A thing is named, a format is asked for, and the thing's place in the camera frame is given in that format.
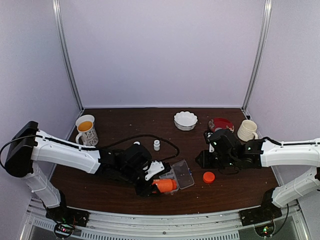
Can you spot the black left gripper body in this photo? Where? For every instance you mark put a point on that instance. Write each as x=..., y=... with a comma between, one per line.
x=144, y=191

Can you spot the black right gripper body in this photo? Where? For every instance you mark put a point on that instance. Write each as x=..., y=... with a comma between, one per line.
x=209, y=163

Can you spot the orange bottle cap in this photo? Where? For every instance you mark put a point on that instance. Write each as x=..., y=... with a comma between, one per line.
x=208, y=177

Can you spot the orange pill bottle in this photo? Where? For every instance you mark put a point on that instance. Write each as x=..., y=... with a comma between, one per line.
x=165, y=185

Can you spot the clear plastic pill organizer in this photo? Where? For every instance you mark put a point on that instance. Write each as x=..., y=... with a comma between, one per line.
x=181, y=173

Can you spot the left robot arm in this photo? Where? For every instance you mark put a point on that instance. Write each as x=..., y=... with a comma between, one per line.
x=31, y=146

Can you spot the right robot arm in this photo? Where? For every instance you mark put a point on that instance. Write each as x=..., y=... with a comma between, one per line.
x=226, y=151

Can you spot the red floral saucer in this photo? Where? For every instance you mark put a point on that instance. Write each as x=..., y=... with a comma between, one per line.
x=218, y=123

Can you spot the white fluted ceramic bowl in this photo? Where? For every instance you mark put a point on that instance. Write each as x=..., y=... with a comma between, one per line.
x=185, y=120

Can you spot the small white pill bottle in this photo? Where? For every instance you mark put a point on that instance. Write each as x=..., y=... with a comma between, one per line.
x=156, y=145

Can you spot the cream ribbed ceramic mug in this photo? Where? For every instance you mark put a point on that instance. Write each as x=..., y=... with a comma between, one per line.
x=247, y=131

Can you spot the floral mug yellow inside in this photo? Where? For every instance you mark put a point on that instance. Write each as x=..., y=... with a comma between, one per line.
x=87, y=134

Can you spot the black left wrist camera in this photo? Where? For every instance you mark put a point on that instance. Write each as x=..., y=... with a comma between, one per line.
x=156, y=168

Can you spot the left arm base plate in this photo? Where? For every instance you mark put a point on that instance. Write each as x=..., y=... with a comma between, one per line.
x=69, y=216

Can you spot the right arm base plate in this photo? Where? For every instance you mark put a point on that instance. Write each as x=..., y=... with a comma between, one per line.
x=258, y=215

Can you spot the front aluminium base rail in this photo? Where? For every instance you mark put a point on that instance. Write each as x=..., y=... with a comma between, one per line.
x=224, y=225

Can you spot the aluminium frame post right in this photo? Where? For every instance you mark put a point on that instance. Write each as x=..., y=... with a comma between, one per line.
x=264, y=30

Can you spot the aluminium frame post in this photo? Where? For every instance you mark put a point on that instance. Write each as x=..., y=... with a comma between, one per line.
x=264, y=30
x=65, y=53

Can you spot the aluminium frame post left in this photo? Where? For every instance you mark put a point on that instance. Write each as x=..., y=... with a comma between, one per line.
x=65, y=53

